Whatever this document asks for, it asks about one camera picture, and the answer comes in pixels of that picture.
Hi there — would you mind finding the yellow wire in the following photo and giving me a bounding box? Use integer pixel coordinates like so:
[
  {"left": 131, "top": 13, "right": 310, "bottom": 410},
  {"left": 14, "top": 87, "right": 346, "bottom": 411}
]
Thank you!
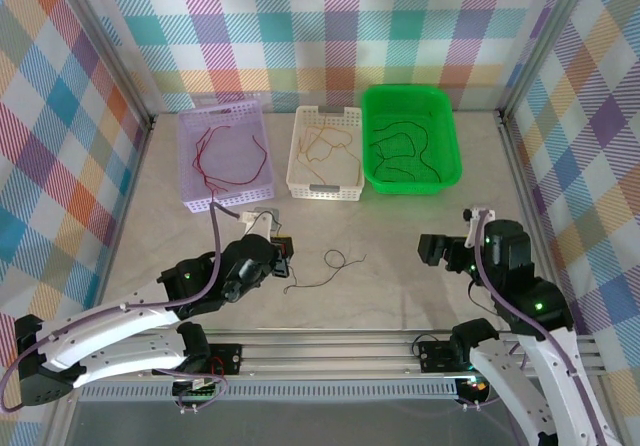
[{"left": 297, "top": 124, "right": 354, "bottom": 190}]

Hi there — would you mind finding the grey slotted cable duct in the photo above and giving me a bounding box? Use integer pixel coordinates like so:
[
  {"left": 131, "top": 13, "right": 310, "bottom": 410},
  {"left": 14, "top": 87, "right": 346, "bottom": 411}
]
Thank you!
[{"left": 77, "top": 383, "right": 461, "bottom": 403}]

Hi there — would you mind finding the aluminium side rail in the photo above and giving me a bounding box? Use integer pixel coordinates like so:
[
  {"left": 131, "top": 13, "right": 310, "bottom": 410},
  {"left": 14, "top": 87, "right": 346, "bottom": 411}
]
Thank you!
[
  {"left": 498, "top": 110, "right": 601, "bottom": 367},
  {"left": 43, "top": 115, "right": 156, "bottom": 446}
]

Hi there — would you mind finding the aluminium frame post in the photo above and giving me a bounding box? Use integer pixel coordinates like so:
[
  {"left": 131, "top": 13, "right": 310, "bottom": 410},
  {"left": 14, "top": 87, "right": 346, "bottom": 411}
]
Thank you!
[
  {"left": 58, "top": 0, "right": 155, "bottom": 130},
  {"left": 499, "top": 0, "right": 599, "bottom": 122}
]

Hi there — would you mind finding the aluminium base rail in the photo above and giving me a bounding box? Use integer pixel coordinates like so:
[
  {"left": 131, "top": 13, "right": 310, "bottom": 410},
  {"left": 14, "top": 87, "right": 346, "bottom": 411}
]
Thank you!
[{"left": 119, "top": 329, "right": 601, "bottom": 385}]

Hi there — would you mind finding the purple perforated plastic basket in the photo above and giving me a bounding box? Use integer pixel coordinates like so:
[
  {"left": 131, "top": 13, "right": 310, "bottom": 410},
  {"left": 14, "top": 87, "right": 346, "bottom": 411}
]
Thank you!
[{"left": 177, "top": 98, "right": 276, "bottom": 216}]

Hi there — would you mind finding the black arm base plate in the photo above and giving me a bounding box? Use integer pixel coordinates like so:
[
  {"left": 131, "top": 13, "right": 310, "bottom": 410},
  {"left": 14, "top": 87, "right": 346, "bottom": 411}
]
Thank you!
[
  {"left": 209, "top": 343, "right": 245, "bottom": 375},
  {"left": 417, "top": 339, "right": 454, "bottom": 373}
]

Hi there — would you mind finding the green plastic basket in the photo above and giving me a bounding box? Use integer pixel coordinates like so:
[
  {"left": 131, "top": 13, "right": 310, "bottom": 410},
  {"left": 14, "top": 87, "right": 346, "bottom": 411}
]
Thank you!
[{"left": 360, "top": 84, "right": 464, "bottom": 196}]

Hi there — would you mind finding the white perforated plastic basket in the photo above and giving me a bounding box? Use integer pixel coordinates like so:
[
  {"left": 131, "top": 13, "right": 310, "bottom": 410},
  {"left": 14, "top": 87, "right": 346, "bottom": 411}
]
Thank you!
[{"left": 286, "top": 104, "right": 366, "bottom": 201}]

